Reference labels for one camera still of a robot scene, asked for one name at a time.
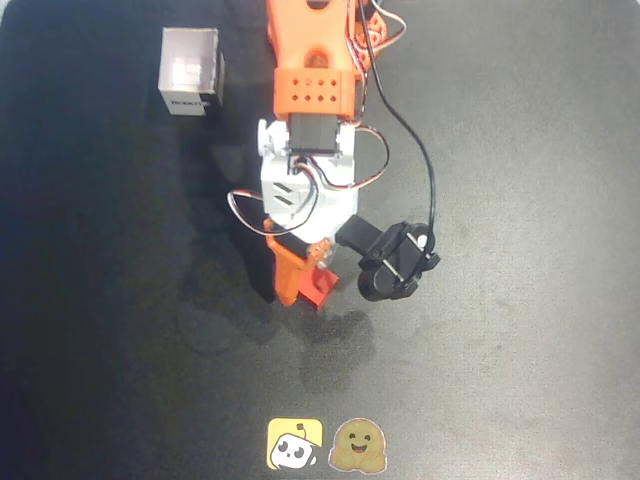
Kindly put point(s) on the red cube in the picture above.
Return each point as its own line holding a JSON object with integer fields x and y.
{"x": 320, "y": 290}

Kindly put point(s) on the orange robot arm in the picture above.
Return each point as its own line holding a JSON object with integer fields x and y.
{"x": 310, "y": 40}

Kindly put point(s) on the white cardboard box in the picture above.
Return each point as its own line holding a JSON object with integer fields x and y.
{"x": 187, "y": 95}

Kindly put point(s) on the yellow robot sticker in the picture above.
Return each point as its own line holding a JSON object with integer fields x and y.
{"x": 294, "y": 444}

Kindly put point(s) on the black table mat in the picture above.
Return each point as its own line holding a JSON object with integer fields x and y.
{"x": 500, "y": 310}

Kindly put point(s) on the smiling hugging face sticker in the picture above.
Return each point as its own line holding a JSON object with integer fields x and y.
{"x": 358, "y": 446}

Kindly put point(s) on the black gripper-mounted camera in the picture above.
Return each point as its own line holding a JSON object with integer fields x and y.
{"x": 395, "y": 265}

